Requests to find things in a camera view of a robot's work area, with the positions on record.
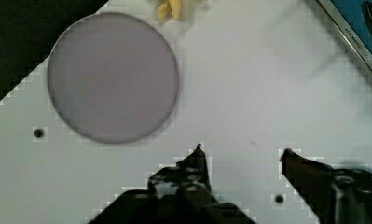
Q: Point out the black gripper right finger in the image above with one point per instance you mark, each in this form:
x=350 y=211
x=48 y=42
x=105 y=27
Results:
x=335 y=195

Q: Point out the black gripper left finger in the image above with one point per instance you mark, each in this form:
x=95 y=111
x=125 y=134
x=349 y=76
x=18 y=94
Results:
x=174 y=195

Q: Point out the round grey plate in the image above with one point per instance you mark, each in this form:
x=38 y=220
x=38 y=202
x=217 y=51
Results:
x=113 y=78

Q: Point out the silver toaster oven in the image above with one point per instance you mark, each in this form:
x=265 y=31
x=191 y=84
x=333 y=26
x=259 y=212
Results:
x=352 y=19

